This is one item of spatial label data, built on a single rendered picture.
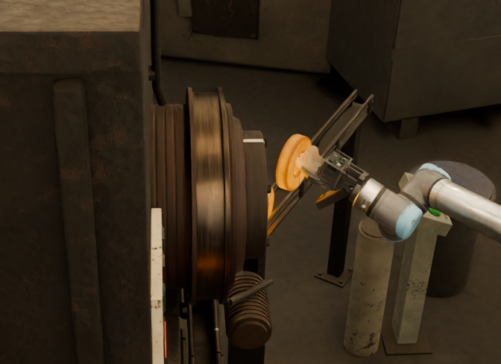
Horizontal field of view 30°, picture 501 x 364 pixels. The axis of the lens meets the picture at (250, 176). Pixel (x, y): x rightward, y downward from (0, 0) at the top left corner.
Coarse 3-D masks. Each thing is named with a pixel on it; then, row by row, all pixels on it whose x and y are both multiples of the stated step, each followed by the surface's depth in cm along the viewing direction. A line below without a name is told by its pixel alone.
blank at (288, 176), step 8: (296, 136) 250; (304, 136) 251; (288, 144) 248; (296, 144) 248; (304, 144) 252; (288, 152) 247; (296, 152) 248; (304, 152) 254; (280, 160) 247; (288, 160) 246; (280, 168) 247; (288, 168) 247; (296, 168) 256; (280, 176) 248; (288, 176) 248; (296, 176) 254; (304, 176) 259; (280, 184) 251; (288, 184) 250; (296, 184) 256
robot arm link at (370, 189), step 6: (372, 180) 245; (366, 186) 242; (372, 186) 243; (378, 186) 243; (360, 192) 242; (366, 192) 242; (372, 192) 242; (378, 192) 242; (354, 198) 245; (360, 198) 242; (366, 198) 242; (372, 198) 241; (354, 204) 244; (360, 204) 243; (366, 204) 243; (360, 210) 245; (366, 210) 243
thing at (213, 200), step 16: (208, 96) 196; (208, 112) 189; (224, 112) 188; (208, 128) 186; (224, 128) 185; (208, 144) 184; (224, 144) 183; (208, 160) 183; (224, 160) 182; (208, 176) 182; (224, 176) 181; (208, 192) 181; (224, 192) 181; (208, 208) 182; (224, 208) 182; (208, 224) 182; (224, 224) 182; (208, 240) 183; (224, 240) 183; (208, 256) 185; (224, 256) 184; (208, 272) 187; (224, 272) 186; (208, 288) 191; (224, 288) 190
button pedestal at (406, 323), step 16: (432, 224) 286; (448, 224) 287; (416, 240) 299; (432, 240) 299; (416, 256) 302; (432, 256) 303; (400, 272) 318; (416, 272) 306; (400, 288) 318; (416, 288) 310; (400, 304) 319; (416, 304) 315; (384, 320) 334; (400, 320) 319; (416, 320) 319; (384, 336) 327; (400, 336) 323; (416, 336) 323; (400, 352) 321; (416, 352) 322
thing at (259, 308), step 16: (240, 272) 273; (240, 288) 267; (240, 304) 262; (256, 304) 262; (240, 320) 258; (256, 320) 258; (240, 336) 259; (256, 336) 260; (240, 352) 267; (256, 352) 268
